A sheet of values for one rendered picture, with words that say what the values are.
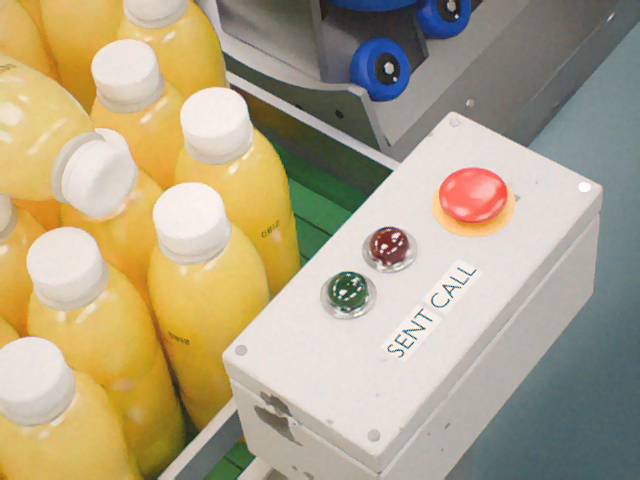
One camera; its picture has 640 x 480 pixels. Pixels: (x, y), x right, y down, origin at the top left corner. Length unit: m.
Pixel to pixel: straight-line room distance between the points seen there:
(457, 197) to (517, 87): 0.41
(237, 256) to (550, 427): 1.20
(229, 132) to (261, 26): 0.27
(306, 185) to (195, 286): 0.27
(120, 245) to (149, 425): 0.11
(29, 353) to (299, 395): 0.14
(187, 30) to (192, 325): 0.21
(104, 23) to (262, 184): 0.19
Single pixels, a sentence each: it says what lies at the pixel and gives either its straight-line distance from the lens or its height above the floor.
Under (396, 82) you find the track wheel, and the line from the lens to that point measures 1.03.
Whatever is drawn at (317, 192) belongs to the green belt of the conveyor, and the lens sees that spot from 1.05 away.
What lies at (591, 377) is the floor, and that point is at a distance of 2.01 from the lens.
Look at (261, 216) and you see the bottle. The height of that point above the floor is 1.04.
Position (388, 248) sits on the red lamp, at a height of 1.11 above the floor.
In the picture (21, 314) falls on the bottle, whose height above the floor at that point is 1.03.
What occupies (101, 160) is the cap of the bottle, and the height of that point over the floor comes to 1.15.
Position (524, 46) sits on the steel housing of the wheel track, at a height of 0.88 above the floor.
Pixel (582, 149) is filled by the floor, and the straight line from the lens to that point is 2.25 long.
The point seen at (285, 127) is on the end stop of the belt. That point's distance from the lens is 1.00.
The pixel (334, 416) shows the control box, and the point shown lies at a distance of 0.70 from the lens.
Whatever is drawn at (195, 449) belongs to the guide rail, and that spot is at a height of 0.98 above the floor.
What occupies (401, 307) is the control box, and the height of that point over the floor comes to 1.10.
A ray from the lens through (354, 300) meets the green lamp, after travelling 0.73.
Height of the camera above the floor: 1.70
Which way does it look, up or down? 52 degrees down
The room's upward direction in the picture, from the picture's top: 9 degrees counter-clockwise
